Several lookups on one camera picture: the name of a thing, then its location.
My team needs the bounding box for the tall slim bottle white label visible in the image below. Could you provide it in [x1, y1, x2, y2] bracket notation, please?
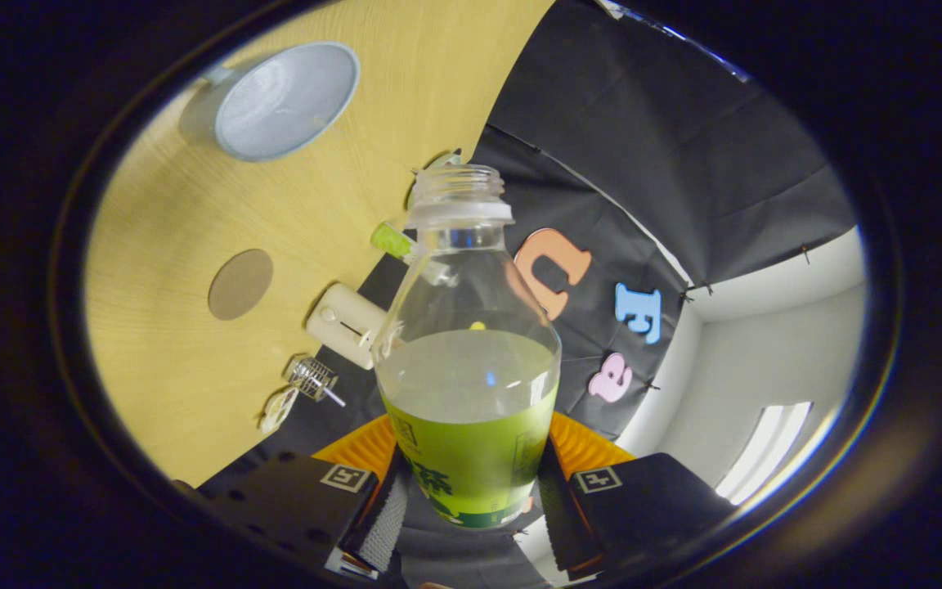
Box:
[370, 222, 416, 261]

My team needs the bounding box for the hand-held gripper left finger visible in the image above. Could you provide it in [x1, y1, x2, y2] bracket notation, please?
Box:
[193, 413, 415, 578]

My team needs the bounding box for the metal wire utensil holder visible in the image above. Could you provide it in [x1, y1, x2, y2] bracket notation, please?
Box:
[287, 357, 337, 402]

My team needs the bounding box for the white cup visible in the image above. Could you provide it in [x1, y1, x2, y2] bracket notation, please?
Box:
[179, 42, 361, 163]

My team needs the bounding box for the white divided dish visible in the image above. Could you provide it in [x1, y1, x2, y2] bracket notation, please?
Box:
[258, 386, 300, 435]

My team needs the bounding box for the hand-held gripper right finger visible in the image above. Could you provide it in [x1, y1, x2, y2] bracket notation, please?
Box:
[536, 411, 738, 578]

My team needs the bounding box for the clear juice bottle green label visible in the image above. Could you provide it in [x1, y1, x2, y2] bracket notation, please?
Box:
[371, 164, 562, 529]

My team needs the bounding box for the cream toaster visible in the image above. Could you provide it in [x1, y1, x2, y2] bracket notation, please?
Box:
[306, 283, 390, 371]

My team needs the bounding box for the wooden table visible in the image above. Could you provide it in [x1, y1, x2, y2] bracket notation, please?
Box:
[83, 0, 558, 490]

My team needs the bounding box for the ceiling light panel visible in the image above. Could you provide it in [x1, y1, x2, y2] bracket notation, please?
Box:
[715, 401, 814, 506]

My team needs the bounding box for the round brown coaster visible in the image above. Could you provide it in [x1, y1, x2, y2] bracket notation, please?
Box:
[208, 249, 275, 321]

